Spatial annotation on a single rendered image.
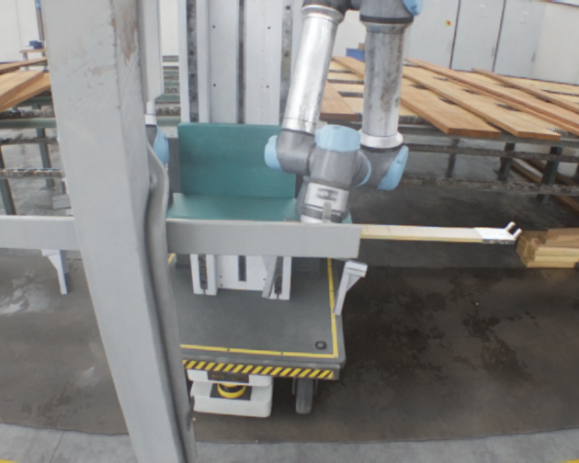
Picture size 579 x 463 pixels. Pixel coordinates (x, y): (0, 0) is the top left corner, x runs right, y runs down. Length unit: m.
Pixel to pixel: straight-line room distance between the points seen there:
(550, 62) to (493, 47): 1.72
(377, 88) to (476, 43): 7.15
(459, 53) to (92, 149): 7.73
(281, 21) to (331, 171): 0.57
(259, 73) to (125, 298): 0.92
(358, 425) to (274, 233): 1.16
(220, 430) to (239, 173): 0.84
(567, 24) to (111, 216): 9.55
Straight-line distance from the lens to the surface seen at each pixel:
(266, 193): 1.25
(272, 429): 1.50
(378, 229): 0.49
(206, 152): 1.23
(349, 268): 0.77
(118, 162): 0.38
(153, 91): 0.43
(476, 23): 8.07
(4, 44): 9.52
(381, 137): 1.00
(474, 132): 1.79
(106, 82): 0.36
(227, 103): 1.28
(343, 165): 0.74
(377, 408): 1.60
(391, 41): 0.94
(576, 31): 9.86
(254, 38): 1.24
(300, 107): 0.89
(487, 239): 0.52
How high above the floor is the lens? 1.22
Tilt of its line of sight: 27 degrees down
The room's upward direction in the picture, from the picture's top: 3 degrees clockwise
